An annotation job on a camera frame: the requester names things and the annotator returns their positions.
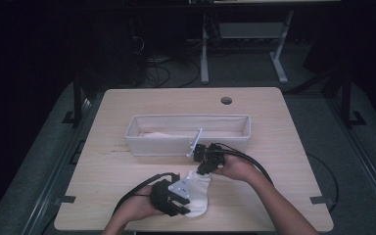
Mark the black metal stand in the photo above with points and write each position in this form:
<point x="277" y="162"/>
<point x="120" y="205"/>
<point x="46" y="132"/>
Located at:
<point x="77" y="101"/>
<point x="346" y="101"/>

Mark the white fabric storage box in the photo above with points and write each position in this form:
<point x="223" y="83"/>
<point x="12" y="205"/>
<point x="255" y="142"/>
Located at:
<point x="163" y="145"/>

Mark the pale folded cloth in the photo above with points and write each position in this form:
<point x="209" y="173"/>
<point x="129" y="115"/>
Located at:
<point x="158" y="134"/>

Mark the person's right hand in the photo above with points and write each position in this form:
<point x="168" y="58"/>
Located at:
<point x="238" y="168"/>

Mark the white metal desk frame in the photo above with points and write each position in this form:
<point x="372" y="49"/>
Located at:
<point x="204" y="58"/>

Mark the grey metal rail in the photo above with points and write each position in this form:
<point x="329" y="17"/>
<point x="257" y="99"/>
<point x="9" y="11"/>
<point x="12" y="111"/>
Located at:
<point x="57" y="163"/>
<point x="365" y="156"/>

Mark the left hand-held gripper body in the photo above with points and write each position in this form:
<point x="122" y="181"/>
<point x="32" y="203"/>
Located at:
<point x="161" y="196"/>

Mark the black table edge bracket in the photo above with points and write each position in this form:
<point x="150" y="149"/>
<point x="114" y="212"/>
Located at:
<point x="67" y="199"/>
<point x="318" y="199"/>

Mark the person's left hand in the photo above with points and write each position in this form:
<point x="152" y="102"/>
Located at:
<point x="140" y="205"/>

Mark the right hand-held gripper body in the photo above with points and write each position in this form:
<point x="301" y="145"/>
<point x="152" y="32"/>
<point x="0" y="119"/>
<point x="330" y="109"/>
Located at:
<point x="212" y="153"/>

